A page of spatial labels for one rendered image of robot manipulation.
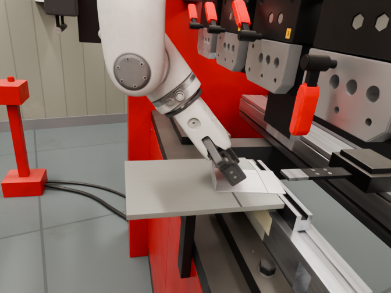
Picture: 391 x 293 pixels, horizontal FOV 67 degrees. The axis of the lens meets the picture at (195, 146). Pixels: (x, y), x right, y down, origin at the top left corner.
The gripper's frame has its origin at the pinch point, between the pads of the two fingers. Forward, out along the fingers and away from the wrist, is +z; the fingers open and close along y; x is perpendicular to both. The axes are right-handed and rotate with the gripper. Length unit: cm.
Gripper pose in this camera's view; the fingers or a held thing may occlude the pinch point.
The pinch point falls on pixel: (231, 166)
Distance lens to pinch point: 55.2
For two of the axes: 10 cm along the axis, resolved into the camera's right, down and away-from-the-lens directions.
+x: -8.2, 5.5, 1.9
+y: -0.5, -4.0, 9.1
